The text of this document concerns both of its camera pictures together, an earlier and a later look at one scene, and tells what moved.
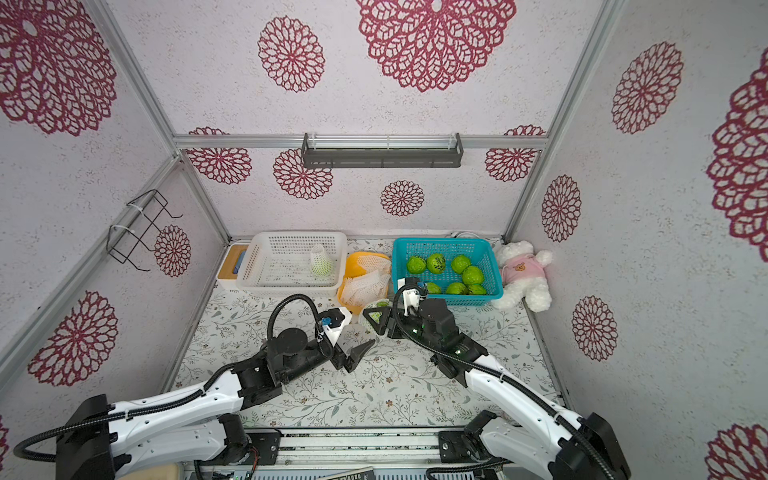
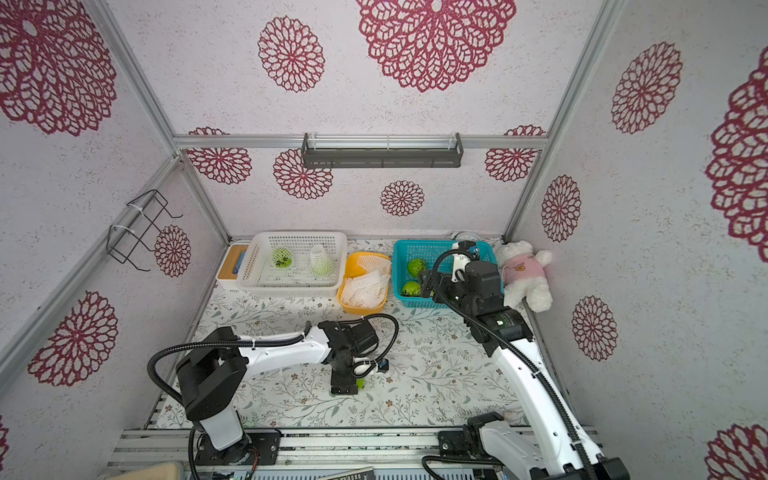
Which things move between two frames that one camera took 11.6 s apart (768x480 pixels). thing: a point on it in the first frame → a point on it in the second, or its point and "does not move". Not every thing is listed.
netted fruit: (321, 265) does not move
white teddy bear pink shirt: (522, 272) does not move
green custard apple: (322, 268) does not move
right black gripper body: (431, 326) → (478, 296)
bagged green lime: (381, 303) → (282, 258)
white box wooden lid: (227, 271) does not move
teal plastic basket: (463, 271) does not move
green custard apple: (377, 314) → (282, 257)
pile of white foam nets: (370, 286) does not move
